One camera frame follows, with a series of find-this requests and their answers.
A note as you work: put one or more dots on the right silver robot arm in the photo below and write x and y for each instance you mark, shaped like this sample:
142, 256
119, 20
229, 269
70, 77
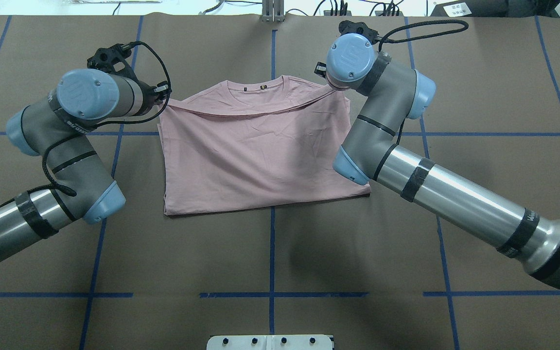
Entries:
394, 93

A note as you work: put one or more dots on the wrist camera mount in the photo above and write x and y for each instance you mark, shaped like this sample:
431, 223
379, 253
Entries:
113, 60
350, 27

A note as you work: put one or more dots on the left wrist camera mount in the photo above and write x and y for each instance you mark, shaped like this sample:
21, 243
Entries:
113, 60

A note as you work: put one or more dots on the pink Snoopy t-shirt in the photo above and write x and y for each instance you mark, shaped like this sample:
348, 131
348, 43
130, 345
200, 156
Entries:
234, 147

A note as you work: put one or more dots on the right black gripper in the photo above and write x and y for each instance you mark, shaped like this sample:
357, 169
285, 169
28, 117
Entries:
320, 70

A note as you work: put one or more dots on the aluminium frame post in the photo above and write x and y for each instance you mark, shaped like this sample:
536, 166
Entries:
273, 11

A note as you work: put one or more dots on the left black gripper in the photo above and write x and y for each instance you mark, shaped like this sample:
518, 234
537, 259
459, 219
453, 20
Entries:
149, 95

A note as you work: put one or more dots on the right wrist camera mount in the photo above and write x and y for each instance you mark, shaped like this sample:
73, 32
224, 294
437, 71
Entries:
350, 27

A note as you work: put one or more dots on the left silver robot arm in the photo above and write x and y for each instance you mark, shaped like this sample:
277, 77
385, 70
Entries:
55, 128

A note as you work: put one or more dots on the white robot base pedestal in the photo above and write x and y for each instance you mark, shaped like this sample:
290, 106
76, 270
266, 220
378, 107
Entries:
272, 342

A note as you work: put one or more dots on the black box with label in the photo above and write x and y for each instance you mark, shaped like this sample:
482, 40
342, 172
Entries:
470, 8

